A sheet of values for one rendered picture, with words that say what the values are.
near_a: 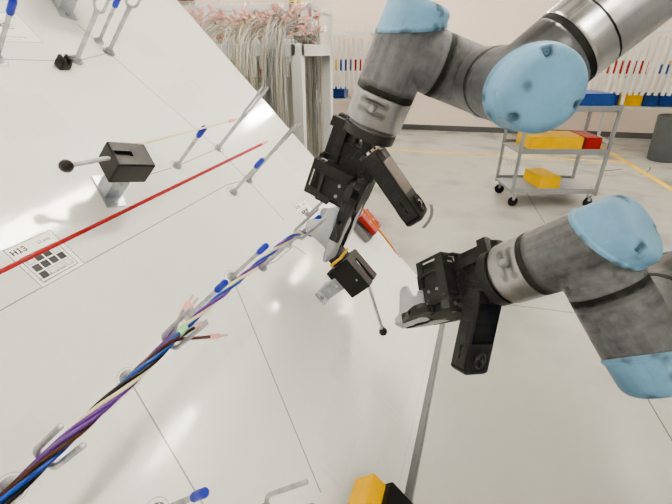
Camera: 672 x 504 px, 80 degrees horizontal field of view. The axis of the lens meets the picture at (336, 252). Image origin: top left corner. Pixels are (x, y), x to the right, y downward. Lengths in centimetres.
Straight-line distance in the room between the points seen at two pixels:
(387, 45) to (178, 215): 34
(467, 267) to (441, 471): 130
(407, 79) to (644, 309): 34
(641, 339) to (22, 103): 71
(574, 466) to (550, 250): 156
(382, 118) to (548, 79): 20
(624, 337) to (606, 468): 157
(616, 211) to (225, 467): 45
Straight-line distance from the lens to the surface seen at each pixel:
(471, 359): 55
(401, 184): 55
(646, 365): 48
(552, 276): 47
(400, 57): 51
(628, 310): 46
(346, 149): 57
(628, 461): 209
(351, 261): 62
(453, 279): 56
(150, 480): 44
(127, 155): 52
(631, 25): 46
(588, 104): 455
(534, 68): 40
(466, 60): 52
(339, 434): 59
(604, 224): 44
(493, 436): 193
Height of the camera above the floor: 142
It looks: 27 degrees down
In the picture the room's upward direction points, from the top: straight up
